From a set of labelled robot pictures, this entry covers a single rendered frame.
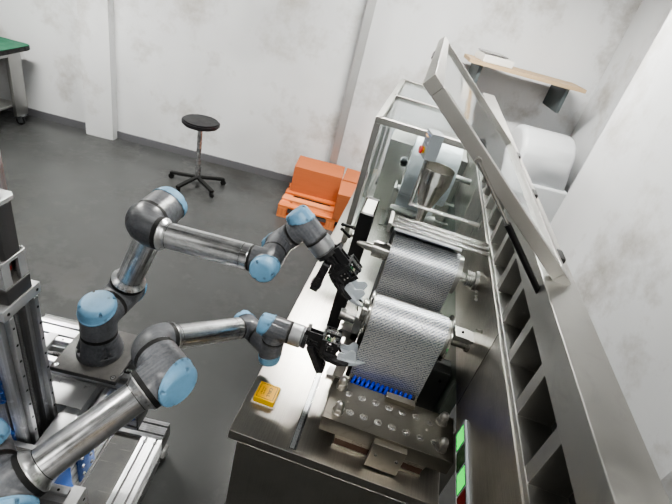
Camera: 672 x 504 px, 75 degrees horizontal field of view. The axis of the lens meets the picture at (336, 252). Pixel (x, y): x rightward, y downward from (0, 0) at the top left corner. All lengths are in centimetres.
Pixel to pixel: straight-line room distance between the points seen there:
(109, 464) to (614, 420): 191
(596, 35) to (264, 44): 307
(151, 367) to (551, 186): 383
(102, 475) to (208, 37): 394
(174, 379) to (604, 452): 92
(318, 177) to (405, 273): 309
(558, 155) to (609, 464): 381
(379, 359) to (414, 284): 29
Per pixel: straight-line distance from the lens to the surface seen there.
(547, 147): 437
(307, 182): 455
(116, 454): 227
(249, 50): 485
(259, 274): 121
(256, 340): 154
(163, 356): 125
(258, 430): 148
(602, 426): 80
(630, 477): 76
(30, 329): 150
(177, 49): 510
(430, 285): 154
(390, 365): 146
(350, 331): 150
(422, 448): 143
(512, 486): 97
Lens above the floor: 212
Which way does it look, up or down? 32 degrees down
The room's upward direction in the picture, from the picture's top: 16 degrees clockwise
